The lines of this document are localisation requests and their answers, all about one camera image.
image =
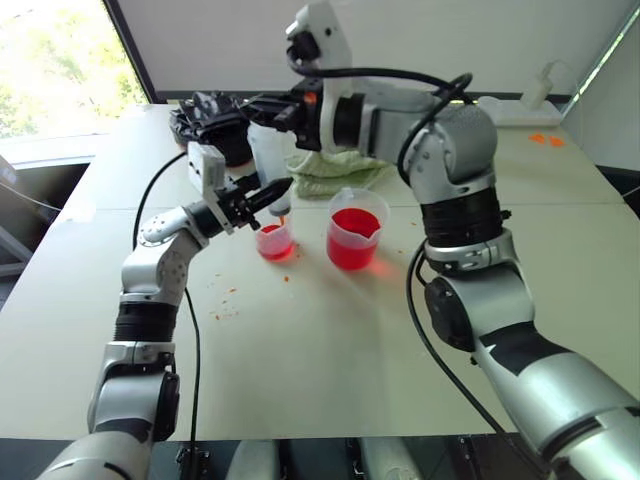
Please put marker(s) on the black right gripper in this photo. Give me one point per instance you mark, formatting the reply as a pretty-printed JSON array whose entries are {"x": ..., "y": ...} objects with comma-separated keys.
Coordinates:
[{"x": 310, "y": 120}]

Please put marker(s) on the dark window frame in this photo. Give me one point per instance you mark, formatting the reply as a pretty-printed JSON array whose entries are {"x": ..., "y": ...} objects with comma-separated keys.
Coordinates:
[{"x": 132, "y": 50}]

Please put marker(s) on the green towel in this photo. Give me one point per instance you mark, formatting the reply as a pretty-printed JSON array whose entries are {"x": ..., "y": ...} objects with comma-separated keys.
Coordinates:
[{"x": 330, "y": 167}]

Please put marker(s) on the large beaker red liquid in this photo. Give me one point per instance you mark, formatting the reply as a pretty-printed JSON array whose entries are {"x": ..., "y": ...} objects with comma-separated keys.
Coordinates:
[{"x": 356, "y": 240}]

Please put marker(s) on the grey rounded shape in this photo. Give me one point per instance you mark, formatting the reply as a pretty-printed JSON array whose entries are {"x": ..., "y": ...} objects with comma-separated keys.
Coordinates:
[
  {"x": 255, "y": 460},
  {"x": 392, "y": 460}
]

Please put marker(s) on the small clear measuring cup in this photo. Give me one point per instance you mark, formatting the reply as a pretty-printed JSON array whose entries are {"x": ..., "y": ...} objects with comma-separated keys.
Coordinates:
[{"x": 274, "y": 242}]

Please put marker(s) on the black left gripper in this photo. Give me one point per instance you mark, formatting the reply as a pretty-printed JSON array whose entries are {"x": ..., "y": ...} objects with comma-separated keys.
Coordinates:
[{"x": 235, "y": 205}]

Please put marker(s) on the black table bracket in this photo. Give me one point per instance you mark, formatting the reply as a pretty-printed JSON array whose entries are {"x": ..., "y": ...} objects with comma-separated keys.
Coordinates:
[
  {"x": 192, "y": 456},
  {"x": 470, "y": 447}
]

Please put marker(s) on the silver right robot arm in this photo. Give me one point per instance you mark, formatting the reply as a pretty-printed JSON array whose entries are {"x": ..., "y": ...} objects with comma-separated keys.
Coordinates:
[{"x": 460, "y": 150}]

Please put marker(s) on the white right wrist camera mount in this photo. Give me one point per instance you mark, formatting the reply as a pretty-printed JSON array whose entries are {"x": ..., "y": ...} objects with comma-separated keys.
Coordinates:
[{"x": 330, "y": 45}]

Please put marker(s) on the white charger plug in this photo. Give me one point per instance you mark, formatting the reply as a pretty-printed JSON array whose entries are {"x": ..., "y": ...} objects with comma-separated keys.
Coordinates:
[{"x": 537, "y": 87}]

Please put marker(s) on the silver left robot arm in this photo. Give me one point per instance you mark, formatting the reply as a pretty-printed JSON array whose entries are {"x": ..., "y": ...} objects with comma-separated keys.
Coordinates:
[{"x": 160, "y": 265}]

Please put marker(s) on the black plastic bag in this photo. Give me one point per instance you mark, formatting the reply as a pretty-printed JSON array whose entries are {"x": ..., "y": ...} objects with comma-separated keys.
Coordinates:
[{"x": 210, "y": 120}]

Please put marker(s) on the white plastic bottle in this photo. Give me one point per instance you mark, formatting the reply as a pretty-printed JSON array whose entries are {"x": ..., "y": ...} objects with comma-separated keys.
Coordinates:
[{"x": 270, "y": 160}]

